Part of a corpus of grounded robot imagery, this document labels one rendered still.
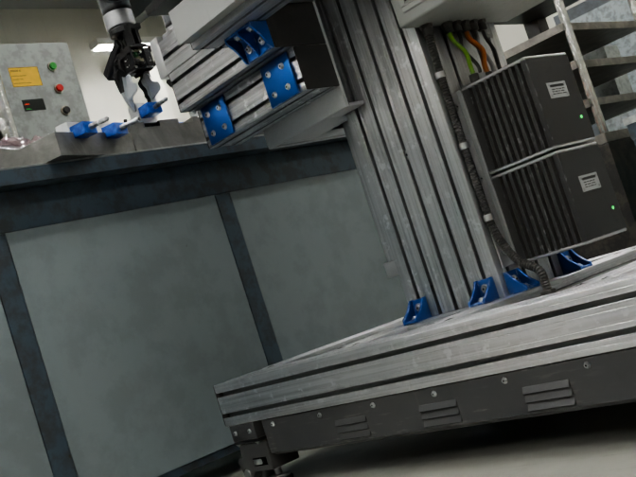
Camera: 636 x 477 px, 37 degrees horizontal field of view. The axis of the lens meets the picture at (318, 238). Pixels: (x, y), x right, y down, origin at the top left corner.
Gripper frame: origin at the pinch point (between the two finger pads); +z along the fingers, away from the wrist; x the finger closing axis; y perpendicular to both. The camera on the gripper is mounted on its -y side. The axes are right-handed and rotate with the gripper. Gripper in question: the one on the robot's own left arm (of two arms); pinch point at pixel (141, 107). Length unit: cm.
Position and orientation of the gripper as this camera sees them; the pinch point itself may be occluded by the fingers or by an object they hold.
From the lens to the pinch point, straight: 249.3
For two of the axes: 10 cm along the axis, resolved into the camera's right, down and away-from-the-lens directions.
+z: 3.1, 9.5, -0.7
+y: 6.6, -2.7, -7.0
